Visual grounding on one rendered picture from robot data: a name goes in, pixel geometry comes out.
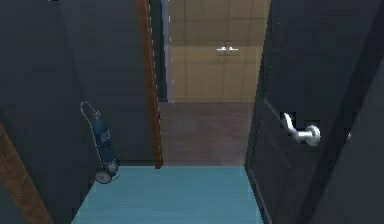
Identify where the blue cylinder on wheeled cart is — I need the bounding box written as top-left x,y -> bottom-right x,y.
79,101 -> 121,185

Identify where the tan cabinet with silver handles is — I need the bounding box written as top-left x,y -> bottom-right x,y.
168,0 -> 272,104

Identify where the dark room door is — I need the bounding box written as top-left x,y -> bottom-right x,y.
244,0 -> 384,224

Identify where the silver door lever handle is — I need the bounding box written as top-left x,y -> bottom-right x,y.
282,112 -> 322,147

